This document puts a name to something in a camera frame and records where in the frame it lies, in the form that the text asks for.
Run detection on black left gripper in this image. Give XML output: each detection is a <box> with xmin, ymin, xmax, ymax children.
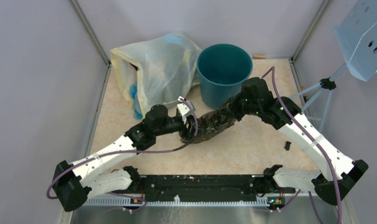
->
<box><xmin>154</xmin><ymin>114</ymin><xmax>204</xmax><ymax>140</ymax></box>

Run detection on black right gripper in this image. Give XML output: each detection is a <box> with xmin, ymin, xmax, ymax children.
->
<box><xmin>216</xmin><ymin>90</ymin><xmax>261</xmax><ymax>121</ymax></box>

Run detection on black plastic trash bag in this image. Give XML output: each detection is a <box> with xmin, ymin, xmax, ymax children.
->
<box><xmin>179</xmin><ymin>110</ymin><xmax>237</xmax><ymax>144</ymax></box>

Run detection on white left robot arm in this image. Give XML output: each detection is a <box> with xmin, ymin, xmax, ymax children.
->
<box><xmin>46</xmin><ymin>100</ymin><xmax>198</xmax><ymax>212</ymax></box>

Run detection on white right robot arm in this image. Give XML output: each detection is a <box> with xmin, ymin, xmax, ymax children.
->
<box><xmin>221</xmin><ymin>77</ymin><xmax>369</xmax><ymax>206</ymax></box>

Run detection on teal plastic trash bin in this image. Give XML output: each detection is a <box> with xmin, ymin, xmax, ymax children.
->
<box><xmin>196</xmin><ymin>44</ymin><xmax>253</xmax><ymax>110</ymax></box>

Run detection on white translucent trash bag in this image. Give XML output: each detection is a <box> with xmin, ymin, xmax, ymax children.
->
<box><xmin>110</xmin><ymin>32</ymin><xmax>202</xmax><ymax>119</ymax></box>

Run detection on small wooden block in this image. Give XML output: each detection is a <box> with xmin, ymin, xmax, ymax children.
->
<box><xmin>252</xmin><ymin>55</ymin><xmax>267</xmax><ymax>60</ymax></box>

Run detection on small black plastic part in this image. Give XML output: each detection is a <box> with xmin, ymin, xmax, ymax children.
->
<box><xmin>284</xmin><ymin>141</ymin><xmax>291</xmax><ymax>151</ymax></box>

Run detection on light blue tripod stand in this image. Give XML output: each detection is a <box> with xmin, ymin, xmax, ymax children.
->
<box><xmin>290</xmin><ymin>63</ymin><xmax>347</xmax><ymax>133</ymax></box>

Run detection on perforated light blue metal panel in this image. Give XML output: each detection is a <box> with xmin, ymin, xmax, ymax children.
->
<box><xmin>333</xmin><ymin>0</ymin><xmax>377</xmax><ymax>81</ymax></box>

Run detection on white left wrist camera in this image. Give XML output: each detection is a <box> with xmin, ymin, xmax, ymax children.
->
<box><xmin>177</xmin><ymin>97</ymin><xmax>195</xmax><ymax>124</ymax></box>

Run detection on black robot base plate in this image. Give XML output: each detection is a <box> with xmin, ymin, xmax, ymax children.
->
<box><xmin>118</xmin><ymin>175</ymin><xmax>295</xmax><ymax>203</ymax></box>

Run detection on white slotted cable duct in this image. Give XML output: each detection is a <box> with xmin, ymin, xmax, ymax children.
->
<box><xmin>84</xmin><ymin>195</ymin><xmax>285</xmax><ymax>207</ymax></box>

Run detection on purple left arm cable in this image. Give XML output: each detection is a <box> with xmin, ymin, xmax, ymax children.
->
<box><xmin>46</xmin><ymin>98</ymin><xmax>199</xmax><ymax>200</ymax></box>

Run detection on aluminium frame rails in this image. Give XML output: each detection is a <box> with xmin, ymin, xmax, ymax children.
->
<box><xmin>287</xmin><ymin>58</ymin><xmax>347</xmax><ymax>198</ymax></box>

